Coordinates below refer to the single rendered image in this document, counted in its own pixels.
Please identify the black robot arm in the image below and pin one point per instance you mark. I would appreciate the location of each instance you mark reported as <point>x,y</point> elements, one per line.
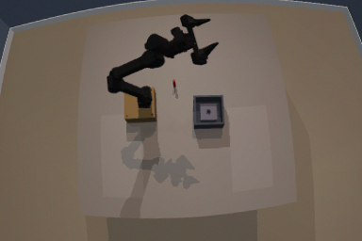
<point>156,49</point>

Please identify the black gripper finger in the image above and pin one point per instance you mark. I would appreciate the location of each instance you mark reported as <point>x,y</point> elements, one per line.
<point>204,52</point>
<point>197,22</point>

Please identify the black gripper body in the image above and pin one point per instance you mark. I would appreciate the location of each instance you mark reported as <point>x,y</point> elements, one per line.
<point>191,41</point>

